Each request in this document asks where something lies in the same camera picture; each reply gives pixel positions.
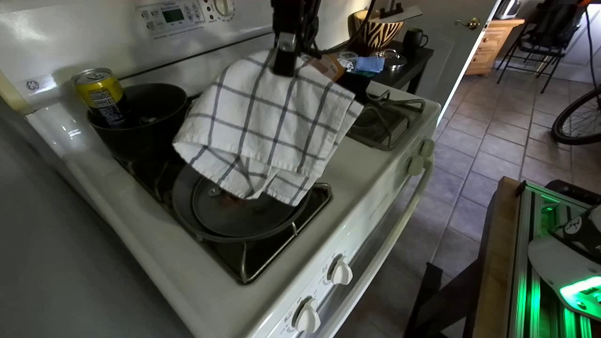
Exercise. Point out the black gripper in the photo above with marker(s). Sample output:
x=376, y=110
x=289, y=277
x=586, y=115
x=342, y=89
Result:
x=293, y=16

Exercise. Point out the white grey checkered towel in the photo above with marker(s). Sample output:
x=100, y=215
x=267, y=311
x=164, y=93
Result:
x=263, y=125

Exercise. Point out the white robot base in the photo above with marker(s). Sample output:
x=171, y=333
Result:
x=556, y=260

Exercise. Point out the grey frying pan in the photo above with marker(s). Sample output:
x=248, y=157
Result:
x=188, y=207

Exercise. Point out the blue sponge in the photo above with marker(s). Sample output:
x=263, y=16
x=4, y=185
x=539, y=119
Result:
x=368, y=65

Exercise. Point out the glass bowl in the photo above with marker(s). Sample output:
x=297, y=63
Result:
x=391, y=61

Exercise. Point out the zebra pattern bowl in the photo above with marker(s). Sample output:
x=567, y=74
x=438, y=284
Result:
x=387, y=33

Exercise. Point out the black side table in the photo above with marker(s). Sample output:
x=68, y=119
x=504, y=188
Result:
x=413, y=68

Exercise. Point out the black mug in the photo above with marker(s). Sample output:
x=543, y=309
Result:
x=413, y=42

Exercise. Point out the white gas stove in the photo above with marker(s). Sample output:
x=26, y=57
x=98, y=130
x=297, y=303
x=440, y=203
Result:
x=376, y=162

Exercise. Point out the black saucepan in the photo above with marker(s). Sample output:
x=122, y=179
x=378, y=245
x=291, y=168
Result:
x=143, y=125

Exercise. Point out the white door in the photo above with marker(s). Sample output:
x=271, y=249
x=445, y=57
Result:
x=443, y=57

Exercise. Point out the white stove knob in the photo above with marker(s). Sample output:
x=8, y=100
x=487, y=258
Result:
x=306, y=316
x=340, y=271
x=427, y=147
x=413, y=164

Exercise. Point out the brass door knob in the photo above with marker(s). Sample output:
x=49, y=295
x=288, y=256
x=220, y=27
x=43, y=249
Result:
x=470, y=23

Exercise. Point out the wooden cabinet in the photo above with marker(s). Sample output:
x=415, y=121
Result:
x=494, y=48

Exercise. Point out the black chair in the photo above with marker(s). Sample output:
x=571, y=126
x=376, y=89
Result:
x=550, y=25

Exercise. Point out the bicycle wheel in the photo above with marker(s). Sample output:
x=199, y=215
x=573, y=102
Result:
x=554, y=128

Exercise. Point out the black stand leg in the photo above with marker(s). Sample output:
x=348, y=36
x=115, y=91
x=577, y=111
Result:
x=432, y=307

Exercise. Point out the wooden board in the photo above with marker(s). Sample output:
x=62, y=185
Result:
x=498, y=264

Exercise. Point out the aluminium stand frame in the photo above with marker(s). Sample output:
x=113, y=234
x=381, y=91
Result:
x=522, y=301

